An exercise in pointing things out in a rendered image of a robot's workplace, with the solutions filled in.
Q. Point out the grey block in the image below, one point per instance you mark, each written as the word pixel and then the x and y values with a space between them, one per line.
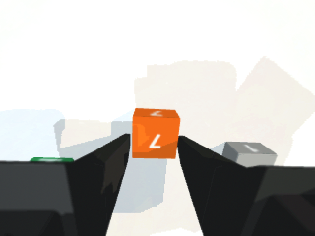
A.
pixel 249 154

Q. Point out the orange block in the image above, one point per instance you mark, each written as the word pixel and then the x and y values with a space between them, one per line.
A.
pixel 155 133

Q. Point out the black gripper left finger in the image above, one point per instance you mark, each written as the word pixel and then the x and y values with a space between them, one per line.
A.
pixel 84 192

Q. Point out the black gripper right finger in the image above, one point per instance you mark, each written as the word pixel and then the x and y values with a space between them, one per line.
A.
pixel 228 197

